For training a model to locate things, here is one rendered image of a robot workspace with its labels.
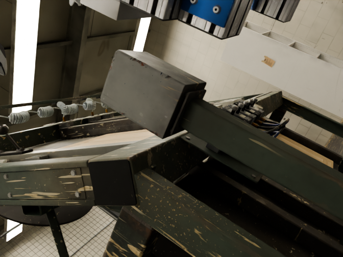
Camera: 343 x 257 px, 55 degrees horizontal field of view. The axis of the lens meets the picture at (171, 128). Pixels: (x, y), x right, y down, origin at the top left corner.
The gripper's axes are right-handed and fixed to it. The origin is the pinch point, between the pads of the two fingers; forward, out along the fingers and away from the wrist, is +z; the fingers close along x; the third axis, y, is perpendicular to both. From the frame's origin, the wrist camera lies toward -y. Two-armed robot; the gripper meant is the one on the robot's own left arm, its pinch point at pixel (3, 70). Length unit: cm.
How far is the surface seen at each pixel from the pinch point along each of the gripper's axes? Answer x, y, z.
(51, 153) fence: -8.2, 17.7, 25.3
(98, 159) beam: 10.3, -24.2, 40.7
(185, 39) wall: -550, 223, -111
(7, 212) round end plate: -30, 123, 22
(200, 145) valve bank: -17, -29, 53
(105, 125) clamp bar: -75, 59, 15
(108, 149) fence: -11.4, -4.3, 37.2
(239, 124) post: 2, -53, 52
